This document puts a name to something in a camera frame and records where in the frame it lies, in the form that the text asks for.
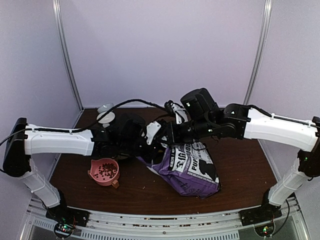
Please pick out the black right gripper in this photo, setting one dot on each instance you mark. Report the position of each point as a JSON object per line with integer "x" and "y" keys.
{"x": 175, "y": 138}

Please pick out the purple pet food bag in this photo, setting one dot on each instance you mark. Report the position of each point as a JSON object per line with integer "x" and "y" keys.
{"x": 188, "y": 169}

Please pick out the pink cat-ear pet bowl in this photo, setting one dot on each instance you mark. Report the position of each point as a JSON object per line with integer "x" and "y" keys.
{"x": 114, "y": 182}

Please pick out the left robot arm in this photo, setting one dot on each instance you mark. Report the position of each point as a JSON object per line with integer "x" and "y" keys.
{"x": 126, "y": 136}

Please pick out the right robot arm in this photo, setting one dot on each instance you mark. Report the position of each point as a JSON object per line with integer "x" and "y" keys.
{"x": 198, "y": 116}

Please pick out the light grey-blue bowl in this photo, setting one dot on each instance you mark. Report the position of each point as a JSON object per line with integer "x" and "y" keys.
{"x": 105, "y": 107}

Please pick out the kibble in pink bowl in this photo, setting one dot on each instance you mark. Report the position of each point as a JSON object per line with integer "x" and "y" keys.
{"x": 106, "y": 171}

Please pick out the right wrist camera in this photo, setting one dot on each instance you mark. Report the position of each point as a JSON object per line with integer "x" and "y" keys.
{"x": 177, "y": 111}

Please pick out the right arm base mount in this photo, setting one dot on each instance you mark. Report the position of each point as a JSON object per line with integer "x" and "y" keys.
{"x": 263, "y": 221}

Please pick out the front aluminium rail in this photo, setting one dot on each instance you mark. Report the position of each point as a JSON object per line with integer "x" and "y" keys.
{"x": 202, "y": 226}

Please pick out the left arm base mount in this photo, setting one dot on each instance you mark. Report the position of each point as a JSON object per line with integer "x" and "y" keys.
{"x": 67, "y": 222}

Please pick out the right aluminium frame post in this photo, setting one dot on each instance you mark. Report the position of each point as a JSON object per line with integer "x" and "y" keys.
{"x": 264, "y": 30}

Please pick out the aluminium frame post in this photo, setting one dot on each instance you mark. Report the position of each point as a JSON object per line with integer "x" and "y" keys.
{"x": 264, "y": 30}
{"x": 65, "y": 53}

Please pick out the left aluminium frame post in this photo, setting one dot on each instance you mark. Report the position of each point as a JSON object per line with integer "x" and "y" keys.
{"x": 65, "y": 53}

